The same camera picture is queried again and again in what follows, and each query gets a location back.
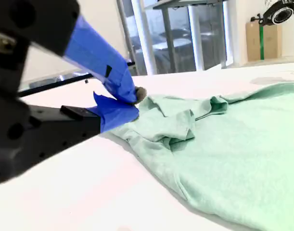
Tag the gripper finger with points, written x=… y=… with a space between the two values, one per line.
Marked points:
x=89 y=122
x=96 y=55

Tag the pale green T-shirt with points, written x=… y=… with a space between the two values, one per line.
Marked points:
x=233 y=156

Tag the white window pillar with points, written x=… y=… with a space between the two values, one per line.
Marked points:
x=196 y=38
x=143 y=36

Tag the grey desk with legs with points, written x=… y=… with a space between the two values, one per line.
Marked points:
x=175 y=3

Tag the green pole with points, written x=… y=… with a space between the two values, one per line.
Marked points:
x=262 y=42

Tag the brown cardboard box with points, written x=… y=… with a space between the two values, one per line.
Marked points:
x=272 y=43

